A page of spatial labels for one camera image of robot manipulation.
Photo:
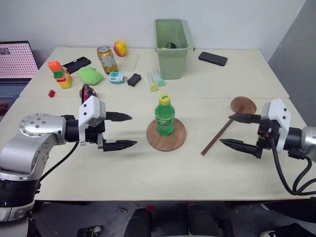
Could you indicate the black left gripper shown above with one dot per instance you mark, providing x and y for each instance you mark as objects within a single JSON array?
[{"x": 95, "y": 133}]

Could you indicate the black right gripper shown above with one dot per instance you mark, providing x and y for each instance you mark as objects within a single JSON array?
[{"x": 265, "y": 140}]

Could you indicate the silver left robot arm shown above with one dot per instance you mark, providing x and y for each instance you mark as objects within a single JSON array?
[{"x": 37, "y": 138}]

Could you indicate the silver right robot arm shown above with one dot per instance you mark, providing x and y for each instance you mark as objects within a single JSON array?
[{"x": 307, "y": 140}]

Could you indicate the green soda bottle yellow cap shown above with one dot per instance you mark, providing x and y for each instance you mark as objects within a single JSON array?
[{"x": 164, "y": 121}]

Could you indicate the round wooden coaster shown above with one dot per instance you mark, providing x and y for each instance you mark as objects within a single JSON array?
[{"x": 166, "y": 142}]

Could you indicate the dark red sunglasses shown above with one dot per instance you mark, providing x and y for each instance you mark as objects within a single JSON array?
[{"x": 87, "y": 92}]

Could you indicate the white teal small device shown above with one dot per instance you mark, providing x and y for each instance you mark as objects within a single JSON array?
[{"x": 116, "y": 77}]

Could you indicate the small black box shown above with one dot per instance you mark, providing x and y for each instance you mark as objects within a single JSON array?
[{"x": 134, "y": 79}]

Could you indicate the clear tube yellow cap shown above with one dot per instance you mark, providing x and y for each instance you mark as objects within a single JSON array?
[{"x": 152, "y": 82}]

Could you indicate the green plush toy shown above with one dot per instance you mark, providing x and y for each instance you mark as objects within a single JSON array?
[{"x": 89, "y": 76}]

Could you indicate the clear tube teal cap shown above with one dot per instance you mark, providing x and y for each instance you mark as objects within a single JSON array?
[{"x": 159, "y": 79}]

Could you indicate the clear plastic box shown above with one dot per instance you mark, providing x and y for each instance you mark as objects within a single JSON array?
[{"x": 129, "y": 63}]

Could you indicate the gold drink can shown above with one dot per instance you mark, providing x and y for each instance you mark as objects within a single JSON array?
[{"x": 107, "y": 61}]

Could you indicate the small red block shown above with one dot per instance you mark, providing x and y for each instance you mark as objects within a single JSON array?
[{"x": 51, "y": 93}]

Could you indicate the orange green block tower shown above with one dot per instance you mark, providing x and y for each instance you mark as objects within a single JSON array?
[{"x": 63, "y": 77}]

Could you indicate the red yellow toy apple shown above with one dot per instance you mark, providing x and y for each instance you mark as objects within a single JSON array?
[{"x": 120, "y": 48}]

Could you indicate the green plastic bin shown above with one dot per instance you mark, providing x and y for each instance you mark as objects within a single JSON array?
[{"x": 171, "y": 63}]

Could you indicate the dark rounded shape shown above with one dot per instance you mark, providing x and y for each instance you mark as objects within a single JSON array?
[{"x": 138, "y": 223}]

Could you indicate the black green round object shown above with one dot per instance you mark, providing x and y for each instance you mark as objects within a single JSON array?
[{"x": 170, "y": 45}]

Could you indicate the open laptop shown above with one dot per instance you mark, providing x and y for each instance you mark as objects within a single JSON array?
[{"x": 14, "y": 61}]

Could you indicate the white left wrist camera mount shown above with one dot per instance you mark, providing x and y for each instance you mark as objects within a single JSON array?
[{"x": 90, "y": 106}]

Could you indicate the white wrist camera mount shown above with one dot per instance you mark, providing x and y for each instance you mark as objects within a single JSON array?
[
  {"x": 90, "y": 106},
  {"x": 280, "y": 111}
]

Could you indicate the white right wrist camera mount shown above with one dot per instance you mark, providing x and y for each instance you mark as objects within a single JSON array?
[{"x": 280, "y": 111}]

